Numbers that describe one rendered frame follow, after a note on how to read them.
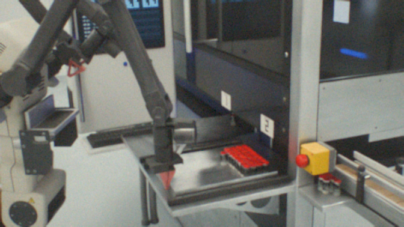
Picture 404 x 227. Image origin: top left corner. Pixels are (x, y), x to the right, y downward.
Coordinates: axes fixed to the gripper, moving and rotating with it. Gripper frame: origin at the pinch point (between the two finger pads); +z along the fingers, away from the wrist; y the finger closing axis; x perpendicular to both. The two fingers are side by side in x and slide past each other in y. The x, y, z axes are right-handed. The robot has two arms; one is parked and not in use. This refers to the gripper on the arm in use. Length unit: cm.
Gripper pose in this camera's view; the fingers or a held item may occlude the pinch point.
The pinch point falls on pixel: (166, 187)
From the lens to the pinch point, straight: 147.9
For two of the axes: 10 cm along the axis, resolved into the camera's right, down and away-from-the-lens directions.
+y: 9.3, -1.5, 3.3
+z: 0.4, 9.5, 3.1
